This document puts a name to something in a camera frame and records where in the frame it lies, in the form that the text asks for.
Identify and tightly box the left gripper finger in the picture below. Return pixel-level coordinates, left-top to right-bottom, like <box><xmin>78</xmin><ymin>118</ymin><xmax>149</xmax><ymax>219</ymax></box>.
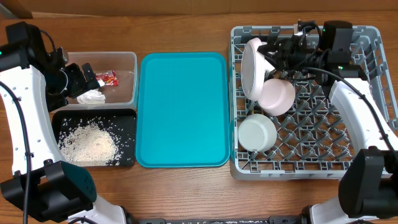
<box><xmin>81</xmin><ymin>63</ymin><xmax>100</xmax><ymax>90</ymax></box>
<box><xmin>65</xmin><ymin>63</ymin><xmax>88</xmax><ymax>98</ymax></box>

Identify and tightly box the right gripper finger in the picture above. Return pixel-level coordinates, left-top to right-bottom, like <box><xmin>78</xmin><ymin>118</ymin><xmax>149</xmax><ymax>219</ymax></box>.
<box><xmin>257</xmin><ymin>44</ymin><xmax>280</xmax><ymax>53</ymax></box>
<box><xmin>264</xmin><ymin>54</ymin><xmax>279</xmax><ymax>70</ymax></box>

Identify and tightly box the white napkin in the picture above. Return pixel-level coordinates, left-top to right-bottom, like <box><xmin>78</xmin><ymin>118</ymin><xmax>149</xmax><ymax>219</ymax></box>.
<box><xmin>77</xmin><ymin>90</ymin><xmax>106</xmax><ymax>104</ymax></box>

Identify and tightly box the red foil wrapper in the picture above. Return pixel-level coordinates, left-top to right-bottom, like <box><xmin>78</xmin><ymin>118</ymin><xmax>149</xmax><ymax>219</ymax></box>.
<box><xmin>95</xmin><ymin>70</ymin><xmax>119</xmax><ymax>86</ymax></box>

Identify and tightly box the large white plate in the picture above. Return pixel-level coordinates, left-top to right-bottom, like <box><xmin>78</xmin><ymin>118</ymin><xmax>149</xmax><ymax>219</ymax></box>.
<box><xmin>241</xmin><ymin>37</ymin><xmax>274</xmax><ymax>101</ymax></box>

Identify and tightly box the white rice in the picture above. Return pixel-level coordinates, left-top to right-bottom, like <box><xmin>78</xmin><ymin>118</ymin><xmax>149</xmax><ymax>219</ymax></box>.
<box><xmin>56</xmin><ymin>116</ymin><xmax>134</xmax><ymax>167</ymax></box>

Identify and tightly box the white bowl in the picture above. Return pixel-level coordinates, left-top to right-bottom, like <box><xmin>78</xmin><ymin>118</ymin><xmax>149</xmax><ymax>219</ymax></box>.
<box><xmin>238</xmin><ymin>114</ymin><xmax>277</xmax><ymax>152</ymax></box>

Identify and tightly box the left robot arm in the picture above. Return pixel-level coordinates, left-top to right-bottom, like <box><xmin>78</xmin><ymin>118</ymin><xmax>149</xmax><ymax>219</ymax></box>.
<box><xmin>1</xmin><ymin>22</ymin><xmax>134</xmax><ymax>223</ymax></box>

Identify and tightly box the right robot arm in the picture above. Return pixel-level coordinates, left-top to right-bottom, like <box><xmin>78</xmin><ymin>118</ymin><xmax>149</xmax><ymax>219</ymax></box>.
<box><xmin>255</xmin><ymin>21</ymin><xmax>397</xmax><ymax>223</ymax></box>

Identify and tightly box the grey dishwasher rack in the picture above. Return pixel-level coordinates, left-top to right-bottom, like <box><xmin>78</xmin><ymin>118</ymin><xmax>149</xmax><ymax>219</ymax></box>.
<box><xmin>228</xmin><ymin>26</ymin><xmax>397</xmax><ymax>180</ymax></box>

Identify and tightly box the clear plastic bin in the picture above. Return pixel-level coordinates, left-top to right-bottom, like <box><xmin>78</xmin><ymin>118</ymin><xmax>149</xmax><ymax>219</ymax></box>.
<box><xmin>62</xmin><ymin>52</ymin><xmax>139</xmax><ymax>110</ymax></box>

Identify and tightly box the black plastic tray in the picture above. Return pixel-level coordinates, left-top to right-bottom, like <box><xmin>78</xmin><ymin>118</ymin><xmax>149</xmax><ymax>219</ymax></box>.
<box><xmin>52</xmin><ymin>109</ymin><xmax>136</xmax><ymax>167</ymax></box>

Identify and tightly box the cardboard backdrop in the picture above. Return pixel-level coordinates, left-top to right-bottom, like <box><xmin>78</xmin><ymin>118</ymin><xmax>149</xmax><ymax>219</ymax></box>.
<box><xmin>1</xmin><ymin>0</ymin><xmax>397</xmax><ymax>20</ymax></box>

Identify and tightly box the teal serving tray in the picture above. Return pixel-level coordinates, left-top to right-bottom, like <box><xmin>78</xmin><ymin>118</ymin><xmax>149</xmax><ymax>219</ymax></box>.
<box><xmin>136</xmin><ymin>52</ymin><xmax>231</xmax><ymax>168</ymax></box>

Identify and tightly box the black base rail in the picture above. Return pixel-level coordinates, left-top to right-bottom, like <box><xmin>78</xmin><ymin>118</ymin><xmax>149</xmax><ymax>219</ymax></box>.
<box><xmin>138</xmin><ymin>215</ymin><xmax>311</xmax><ymax>224</ymax></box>

